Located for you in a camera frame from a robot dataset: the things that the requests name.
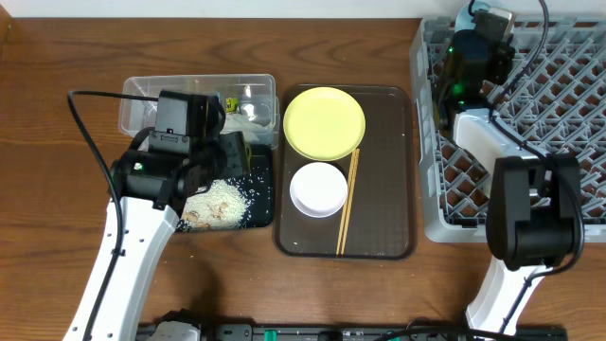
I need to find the grey dishwasher rack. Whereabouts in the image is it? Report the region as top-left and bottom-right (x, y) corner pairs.
(410, 17), (605, 242)

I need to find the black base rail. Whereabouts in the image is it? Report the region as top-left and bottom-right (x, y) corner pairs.
(134, 310), (569, 341)

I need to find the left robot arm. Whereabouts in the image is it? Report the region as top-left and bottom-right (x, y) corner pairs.
(65, 128), (250, 340)

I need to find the black plastic tray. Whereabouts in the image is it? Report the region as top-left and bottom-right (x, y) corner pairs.
(174, 144), (276, 233)

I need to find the brown serving tray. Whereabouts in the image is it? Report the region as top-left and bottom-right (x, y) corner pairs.
(274, 85), (417, 260)

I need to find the spilled rice food waste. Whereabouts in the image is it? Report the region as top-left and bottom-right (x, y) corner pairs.
(179, 170), (272, 232)

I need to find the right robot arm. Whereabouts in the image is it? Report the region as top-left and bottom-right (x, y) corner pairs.
(434, 29), (585, 335)

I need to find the yellow plate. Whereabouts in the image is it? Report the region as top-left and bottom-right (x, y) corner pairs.
(283, 86), (366, 161)

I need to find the white tissue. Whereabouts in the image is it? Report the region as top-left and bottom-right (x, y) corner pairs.
(221, 114), (266, 143)

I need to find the green snack wrapper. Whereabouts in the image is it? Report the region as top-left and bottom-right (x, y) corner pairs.
(225, 98), (239, 114)

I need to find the left black cable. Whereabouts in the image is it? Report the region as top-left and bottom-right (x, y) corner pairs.
(66, 89), (160, 341)

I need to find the clear plastic bin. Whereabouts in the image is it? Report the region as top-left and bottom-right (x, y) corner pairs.
(122, 74), (280, 150)

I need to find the pink white bowl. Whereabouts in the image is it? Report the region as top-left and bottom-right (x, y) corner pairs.
(289, 162), (348, 218)

